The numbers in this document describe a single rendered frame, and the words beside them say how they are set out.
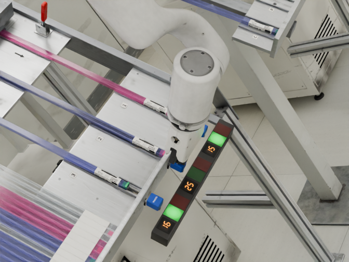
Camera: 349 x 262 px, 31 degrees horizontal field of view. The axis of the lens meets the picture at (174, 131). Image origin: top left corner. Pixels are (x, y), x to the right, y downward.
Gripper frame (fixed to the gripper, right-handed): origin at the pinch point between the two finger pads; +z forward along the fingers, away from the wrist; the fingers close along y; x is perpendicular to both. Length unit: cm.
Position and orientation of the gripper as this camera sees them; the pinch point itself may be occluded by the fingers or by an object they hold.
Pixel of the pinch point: (180, 155)
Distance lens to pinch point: 137.6
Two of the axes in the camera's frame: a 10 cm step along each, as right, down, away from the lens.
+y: 4.6, -7.1, 5.3
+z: -0.9, 5.6, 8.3
